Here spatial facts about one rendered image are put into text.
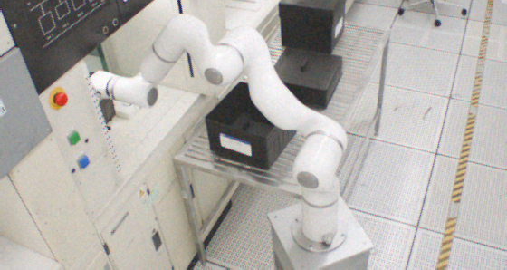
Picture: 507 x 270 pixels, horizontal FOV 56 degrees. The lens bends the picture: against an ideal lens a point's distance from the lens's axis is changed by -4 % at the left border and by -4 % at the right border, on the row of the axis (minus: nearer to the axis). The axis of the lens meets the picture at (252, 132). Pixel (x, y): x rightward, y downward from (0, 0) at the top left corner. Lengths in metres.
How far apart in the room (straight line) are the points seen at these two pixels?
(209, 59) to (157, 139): 0.76
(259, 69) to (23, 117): 0.65
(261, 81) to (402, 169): 1.82
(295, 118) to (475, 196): 1.80
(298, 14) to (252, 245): 1.20
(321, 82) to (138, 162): 0.86
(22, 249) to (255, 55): 1.02
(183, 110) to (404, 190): 1.42
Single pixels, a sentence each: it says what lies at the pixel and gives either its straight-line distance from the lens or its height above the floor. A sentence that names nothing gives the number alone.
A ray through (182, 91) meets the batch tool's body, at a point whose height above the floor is 0.87.
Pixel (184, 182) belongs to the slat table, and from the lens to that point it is 2.14.
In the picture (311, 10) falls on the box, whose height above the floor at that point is 1.00.
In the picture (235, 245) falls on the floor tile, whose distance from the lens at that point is 2.68.
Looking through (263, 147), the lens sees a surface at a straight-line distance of 1.86.
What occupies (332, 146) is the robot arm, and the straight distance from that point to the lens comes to 1.44.
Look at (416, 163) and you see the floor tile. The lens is 3.12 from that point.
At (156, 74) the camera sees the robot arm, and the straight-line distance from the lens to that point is 1.54.
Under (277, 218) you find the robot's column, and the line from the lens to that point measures 1.79.
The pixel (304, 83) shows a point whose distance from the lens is 2.21.
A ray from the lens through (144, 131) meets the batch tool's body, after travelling 2.05.
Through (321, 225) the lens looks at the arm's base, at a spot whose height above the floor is 0.86.
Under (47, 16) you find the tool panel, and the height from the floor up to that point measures 1.58.
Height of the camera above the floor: 2.14
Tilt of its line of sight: 41 degrees down
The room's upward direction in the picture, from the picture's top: 5 degrees counter-clockwise
